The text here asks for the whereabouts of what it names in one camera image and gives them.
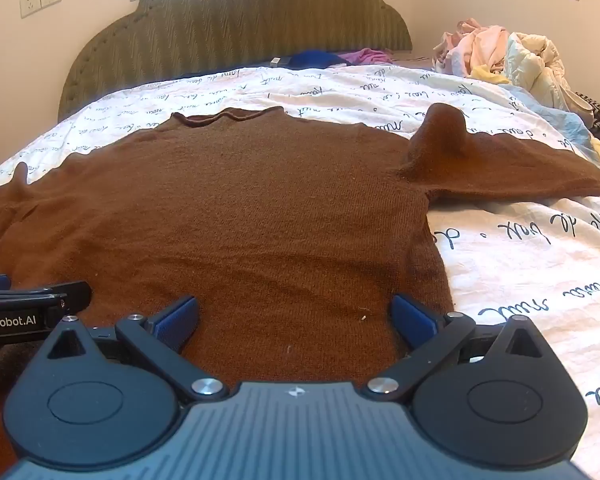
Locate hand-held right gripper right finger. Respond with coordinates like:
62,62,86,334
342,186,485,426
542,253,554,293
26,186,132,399
362,293,552,404

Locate purple cloth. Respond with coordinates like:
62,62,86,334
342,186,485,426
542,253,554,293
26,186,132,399
339,47,395,66

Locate green upholstered headboard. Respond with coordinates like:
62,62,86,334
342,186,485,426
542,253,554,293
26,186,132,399
57,0,414,122

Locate white script-printed bedsheet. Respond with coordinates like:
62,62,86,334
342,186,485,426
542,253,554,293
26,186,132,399
0,62,600,480

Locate light blue cloth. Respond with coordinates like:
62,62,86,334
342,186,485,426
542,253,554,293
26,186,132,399
505,82,600,162

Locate brown knit sweater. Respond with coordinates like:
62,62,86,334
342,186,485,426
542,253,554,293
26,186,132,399
0,102,600,479

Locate cream quilted jacket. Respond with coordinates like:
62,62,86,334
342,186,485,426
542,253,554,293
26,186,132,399
500,32,597,126

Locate yellow cloth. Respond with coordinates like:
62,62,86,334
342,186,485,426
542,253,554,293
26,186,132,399
467,64,512,85

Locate pink crumpled clothes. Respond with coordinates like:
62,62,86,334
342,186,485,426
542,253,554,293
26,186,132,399
432,17,511,79

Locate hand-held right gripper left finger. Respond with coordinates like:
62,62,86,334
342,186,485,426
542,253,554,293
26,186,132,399
47,295,229,404

